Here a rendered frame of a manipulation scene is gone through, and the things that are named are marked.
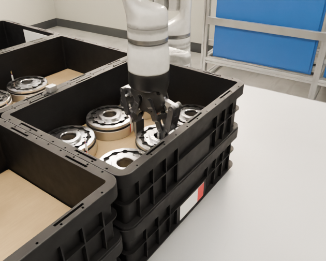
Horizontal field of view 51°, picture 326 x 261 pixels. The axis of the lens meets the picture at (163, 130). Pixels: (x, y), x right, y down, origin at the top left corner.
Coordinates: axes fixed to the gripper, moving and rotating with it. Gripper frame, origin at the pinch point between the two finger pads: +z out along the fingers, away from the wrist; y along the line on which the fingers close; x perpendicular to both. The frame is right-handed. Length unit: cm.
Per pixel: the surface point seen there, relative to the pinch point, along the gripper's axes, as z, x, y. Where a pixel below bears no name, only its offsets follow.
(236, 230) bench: 15.7, 2.7, 20.2
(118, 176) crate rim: -7.2, -19.1, 11.5
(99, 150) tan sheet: 2.6, -8.1, -6.4
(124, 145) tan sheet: 2.6, -3.5, -4.1
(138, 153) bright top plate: -0.5, -6.7, 3.2
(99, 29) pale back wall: 78, 231, -292
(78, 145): -0.6, -12.3, -7.2
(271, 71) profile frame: 55, 182, -49
